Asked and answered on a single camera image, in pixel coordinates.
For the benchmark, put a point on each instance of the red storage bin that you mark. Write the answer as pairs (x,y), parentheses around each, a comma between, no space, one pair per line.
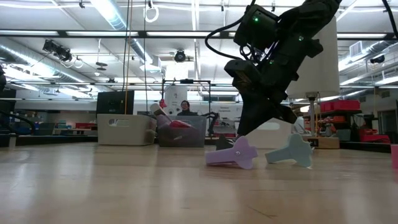
(82,125)
(342,105)
(376,138)

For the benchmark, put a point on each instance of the white cylindrical lamp shade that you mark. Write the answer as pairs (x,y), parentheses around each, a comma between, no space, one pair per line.
(326,71)

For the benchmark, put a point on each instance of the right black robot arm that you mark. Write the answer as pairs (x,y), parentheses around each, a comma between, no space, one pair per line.
(311,15)

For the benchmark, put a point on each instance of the pale blue staple remover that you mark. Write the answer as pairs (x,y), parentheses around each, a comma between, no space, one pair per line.
(292,152)

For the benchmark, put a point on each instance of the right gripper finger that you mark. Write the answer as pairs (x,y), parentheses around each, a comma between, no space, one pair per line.
(287,114)
(255,118)

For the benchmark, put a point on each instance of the person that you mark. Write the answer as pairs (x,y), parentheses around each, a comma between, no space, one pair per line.
(185,105)

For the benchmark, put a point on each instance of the pink and white stapler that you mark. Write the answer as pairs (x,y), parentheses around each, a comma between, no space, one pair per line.
(158,110)

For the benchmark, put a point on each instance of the black ceiling spotlight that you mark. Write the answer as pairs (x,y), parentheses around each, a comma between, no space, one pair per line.
(64,54)
(180,56)
(49,46)

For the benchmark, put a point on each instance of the black monitor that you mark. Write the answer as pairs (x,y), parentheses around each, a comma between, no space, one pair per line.
(112,102)

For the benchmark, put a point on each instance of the metal lamp stem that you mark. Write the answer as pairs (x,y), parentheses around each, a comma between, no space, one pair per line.
(311,118)

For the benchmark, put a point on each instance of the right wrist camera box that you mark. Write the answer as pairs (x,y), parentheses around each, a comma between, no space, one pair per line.
(255,31)

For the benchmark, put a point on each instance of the white pillar sign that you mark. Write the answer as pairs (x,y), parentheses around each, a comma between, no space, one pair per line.
(175,96)

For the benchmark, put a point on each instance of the grey translucent plastic bin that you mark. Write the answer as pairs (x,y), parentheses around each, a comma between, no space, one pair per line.
(186,138)

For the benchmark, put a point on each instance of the beige plastic bin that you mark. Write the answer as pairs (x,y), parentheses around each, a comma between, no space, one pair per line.
(130,133)

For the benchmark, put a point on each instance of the red stapler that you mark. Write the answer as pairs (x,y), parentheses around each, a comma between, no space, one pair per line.
(182,125)

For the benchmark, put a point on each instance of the black background robot arm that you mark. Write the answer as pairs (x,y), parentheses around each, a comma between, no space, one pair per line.
(213,119)

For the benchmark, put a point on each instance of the wooden lamp base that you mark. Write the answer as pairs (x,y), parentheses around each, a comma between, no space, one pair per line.
(326,143)

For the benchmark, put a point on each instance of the purple staple remover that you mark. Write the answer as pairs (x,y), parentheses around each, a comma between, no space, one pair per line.
(230,155)

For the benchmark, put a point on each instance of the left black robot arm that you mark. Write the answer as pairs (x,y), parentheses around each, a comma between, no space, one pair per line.
(2,77)

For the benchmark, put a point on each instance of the black metal frame rig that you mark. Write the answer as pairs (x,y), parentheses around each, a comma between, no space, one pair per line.
(186,81)

